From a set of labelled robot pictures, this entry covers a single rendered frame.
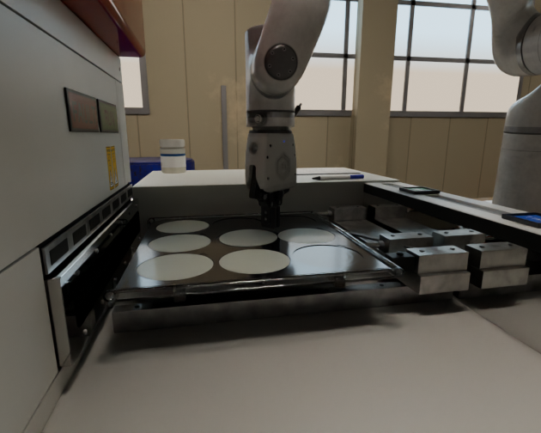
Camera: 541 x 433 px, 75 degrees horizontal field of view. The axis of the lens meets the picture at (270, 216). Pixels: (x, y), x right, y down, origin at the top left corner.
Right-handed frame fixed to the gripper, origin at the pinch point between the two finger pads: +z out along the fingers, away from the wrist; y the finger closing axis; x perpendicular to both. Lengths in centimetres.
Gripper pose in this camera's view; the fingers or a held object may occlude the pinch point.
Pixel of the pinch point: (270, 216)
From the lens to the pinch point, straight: 65.0
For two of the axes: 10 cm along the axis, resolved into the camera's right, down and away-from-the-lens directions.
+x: -8.0, -1.4, 5.9
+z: 0.0, 9.7, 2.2
